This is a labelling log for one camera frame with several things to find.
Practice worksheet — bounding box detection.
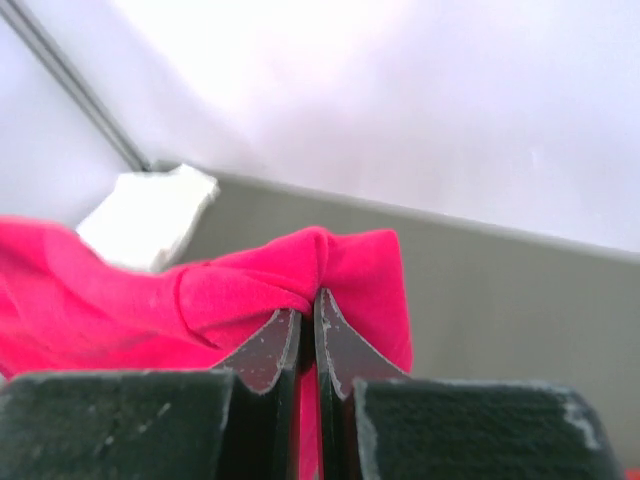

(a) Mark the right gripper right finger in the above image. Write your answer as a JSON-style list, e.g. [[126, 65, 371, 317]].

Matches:
[[314, 290, 625, 480]]

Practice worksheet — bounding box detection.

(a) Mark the pink t-shirt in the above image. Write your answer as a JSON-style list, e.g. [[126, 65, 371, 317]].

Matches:
[[1, 219, 412, 479]]

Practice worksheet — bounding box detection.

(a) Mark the folded white t-shirt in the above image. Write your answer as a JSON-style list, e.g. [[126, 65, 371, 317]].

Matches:
[[76, 164, 219, 273]]

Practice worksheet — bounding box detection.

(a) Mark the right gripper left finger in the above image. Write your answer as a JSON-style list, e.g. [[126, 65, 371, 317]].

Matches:
[[1, 310, 302, 479]]

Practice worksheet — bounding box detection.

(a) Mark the left aluminium frame post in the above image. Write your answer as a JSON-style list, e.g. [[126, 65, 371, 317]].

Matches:
[[1, 0, 153, 172]]

